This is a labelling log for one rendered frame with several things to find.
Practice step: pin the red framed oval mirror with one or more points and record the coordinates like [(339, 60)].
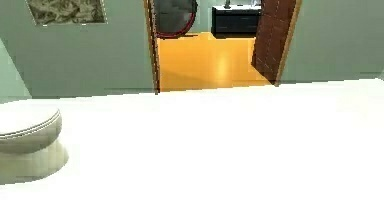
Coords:
[(175, 16)]

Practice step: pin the black cabinet with white top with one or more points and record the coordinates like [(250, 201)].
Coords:
[(235, 20)]

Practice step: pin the brown room door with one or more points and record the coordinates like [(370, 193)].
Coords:
[(272, 40)]

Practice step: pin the grey tap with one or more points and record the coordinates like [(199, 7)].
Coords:
[(227, 3)]

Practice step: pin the framed grey patterned picture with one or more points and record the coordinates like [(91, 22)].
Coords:
[(66, 10)]

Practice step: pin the white toilet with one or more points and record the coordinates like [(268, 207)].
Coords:
[(28, 140)]

